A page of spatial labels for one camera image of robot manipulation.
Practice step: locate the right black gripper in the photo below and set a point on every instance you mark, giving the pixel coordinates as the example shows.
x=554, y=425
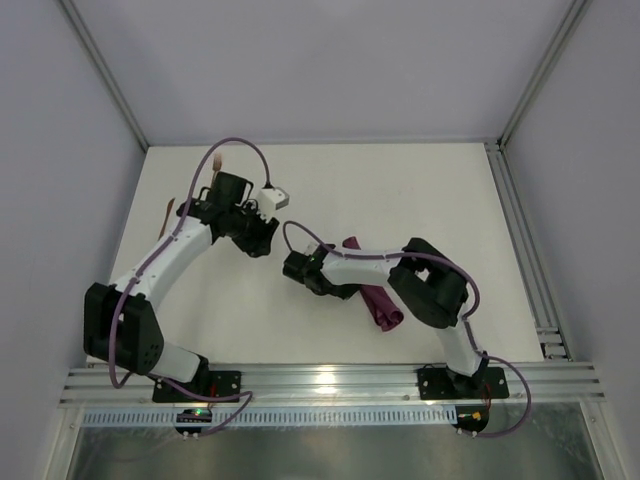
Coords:
x=296, y=267

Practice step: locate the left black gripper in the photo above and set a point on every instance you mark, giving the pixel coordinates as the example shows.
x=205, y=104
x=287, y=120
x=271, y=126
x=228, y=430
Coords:
x=257, y=235

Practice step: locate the purple satin napkin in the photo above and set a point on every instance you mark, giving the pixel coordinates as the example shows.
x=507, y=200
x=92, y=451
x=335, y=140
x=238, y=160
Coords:
x=385, y=313

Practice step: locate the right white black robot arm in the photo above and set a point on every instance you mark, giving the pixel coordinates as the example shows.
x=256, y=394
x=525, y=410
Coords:
x=437, y=292

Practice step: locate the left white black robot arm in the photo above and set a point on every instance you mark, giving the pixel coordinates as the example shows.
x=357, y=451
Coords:
x=120, y=324

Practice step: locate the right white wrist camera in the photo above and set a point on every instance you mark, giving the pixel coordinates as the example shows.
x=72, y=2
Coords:
x=312, y=248

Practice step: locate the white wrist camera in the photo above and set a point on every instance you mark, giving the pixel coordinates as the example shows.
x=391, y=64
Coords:
x=312, y=248
x=270, y=200

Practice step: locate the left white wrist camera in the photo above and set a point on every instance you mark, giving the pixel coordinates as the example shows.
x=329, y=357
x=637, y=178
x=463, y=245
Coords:
x=270, y=200

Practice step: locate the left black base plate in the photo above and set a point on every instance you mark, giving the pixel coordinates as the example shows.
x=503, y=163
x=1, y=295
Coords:
x=220, y=386

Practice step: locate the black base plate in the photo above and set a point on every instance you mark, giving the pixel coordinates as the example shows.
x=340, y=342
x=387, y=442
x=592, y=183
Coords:
x=441, y=383
x=220, y=386

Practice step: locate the grey slotted cable duct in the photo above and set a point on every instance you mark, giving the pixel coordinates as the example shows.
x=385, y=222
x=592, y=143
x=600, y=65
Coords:
x=253, y=416

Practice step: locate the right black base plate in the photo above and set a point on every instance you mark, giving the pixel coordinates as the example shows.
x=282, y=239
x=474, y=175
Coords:
x=441, y=383

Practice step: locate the left corner aluminium post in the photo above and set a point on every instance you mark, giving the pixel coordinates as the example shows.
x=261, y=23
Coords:
x=83, y=34

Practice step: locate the corner aluminium post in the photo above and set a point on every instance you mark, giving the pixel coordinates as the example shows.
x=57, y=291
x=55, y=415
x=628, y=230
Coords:
x=83, y=34
x=544, y=68

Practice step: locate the right side aluminium rail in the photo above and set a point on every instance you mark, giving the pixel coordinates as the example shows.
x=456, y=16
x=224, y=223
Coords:
x=546, y=316

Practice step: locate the aluminium rail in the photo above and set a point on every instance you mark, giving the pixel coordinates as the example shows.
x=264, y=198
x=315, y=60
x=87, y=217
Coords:
x=342, y=384
x=546, y=316

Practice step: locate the front aluminium rail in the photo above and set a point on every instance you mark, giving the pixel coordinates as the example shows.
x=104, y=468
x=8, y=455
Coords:
x=342, y=384

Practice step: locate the right corner aluminium post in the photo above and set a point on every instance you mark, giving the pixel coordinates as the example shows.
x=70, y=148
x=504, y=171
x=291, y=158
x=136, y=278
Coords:
x=544, y=68

